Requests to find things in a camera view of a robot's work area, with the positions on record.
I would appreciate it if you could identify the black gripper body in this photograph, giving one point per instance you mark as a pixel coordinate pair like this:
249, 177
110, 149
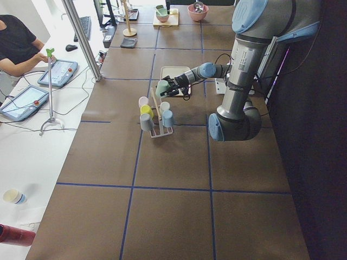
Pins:
179, 80

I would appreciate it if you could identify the teach pendant tablet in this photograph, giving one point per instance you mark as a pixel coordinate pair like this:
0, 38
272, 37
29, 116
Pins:
62, 71
25, 104

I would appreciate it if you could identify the grey folded cloth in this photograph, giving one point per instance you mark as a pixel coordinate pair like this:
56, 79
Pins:
128, 43

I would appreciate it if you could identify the yellow cup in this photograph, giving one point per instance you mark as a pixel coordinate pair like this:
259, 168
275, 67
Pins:
146, 109

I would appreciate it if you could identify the silver reacher grabber tool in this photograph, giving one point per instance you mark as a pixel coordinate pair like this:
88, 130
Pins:
51, 120

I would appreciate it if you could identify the white wire cup rack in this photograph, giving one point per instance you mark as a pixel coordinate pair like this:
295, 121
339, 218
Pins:
158, 130

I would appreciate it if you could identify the beige cup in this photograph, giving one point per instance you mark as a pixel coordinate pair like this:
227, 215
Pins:
164, 106

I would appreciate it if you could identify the black keyboard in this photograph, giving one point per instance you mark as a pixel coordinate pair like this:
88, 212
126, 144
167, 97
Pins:
86, 24

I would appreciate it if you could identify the green cup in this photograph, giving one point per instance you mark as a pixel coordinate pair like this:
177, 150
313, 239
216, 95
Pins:
161, 84

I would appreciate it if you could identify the crossing blue tape strip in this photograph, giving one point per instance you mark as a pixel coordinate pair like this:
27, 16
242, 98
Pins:
172, 188

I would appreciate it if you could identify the far teach pendant tablet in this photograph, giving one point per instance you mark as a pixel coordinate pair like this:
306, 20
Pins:
62, 71

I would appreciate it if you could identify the black picture frame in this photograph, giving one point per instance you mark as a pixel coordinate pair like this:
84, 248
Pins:
133, 15

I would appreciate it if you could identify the near teach pendant tablet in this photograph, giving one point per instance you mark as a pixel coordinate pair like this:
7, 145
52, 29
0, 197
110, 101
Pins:
25, 104

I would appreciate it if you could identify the aluminium frame post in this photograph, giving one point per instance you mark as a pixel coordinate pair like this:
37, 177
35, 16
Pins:
83, 41

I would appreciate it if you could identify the person's hand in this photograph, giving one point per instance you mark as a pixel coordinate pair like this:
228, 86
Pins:
41, 57

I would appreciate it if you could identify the pink bowl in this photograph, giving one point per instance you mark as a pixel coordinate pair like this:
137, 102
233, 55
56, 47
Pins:
197, 11

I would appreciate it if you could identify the black computer mouse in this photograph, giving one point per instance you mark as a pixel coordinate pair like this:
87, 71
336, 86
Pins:
70, 47

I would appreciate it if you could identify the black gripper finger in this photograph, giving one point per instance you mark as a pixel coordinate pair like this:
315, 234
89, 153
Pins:
168, 91
170, 80

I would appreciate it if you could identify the wooden cutting board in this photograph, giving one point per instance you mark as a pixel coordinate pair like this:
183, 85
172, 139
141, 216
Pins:
172, 20

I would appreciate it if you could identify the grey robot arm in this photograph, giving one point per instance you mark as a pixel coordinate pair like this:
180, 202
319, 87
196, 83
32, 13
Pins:
254, 23

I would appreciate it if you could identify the grey cup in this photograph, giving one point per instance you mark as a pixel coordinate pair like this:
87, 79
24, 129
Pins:
146, 122

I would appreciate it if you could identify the green bowl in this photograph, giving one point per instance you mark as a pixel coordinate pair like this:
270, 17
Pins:
162, 13

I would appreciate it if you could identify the beige tray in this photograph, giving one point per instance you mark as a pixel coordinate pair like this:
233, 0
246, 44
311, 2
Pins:
173, 71

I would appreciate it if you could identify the red bottle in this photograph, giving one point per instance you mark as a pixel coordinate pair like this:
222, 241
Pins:
15, 236

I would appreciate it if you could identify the paper cup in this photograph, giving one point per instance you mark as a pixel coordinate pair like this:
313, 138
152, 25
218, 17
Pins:
14, 196

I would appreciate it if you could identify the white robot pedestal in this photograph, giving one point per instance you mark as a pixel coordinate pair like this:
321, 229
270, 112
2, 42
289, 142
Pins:
221, 87

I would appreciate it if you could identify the wooden stand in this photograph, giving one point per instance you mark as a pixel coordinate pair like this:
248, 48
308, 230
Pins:
128, 32

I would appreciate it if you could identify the person in black shirt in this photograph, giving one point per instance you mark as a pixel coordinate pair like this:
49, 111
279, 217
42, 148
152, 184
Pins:
18, 47

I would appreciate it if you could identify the pink cup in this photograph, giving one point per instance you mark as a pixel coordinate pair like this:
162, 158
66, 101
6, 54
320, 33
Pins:
143, 100

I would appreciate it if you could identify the blue cup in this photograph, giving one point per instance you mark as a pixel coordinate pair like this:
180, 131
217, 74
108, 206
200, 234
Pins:
168, 118

